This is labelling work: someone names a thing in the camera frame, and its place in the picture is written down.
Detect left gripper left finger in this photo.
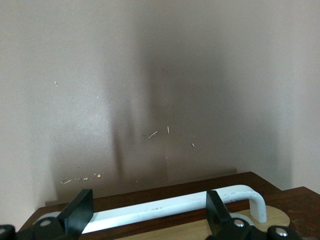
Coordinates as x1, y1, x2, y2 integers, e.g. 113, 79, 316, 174
14, 188, 95, 240

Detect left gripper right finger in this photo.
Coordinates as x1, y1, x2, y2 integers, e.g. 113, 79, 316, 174
206, 190, 270, 240

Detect wooden drawer with white handle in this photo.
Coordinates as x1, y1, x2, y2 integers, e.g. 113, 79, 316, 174
18, 171, 291, 240

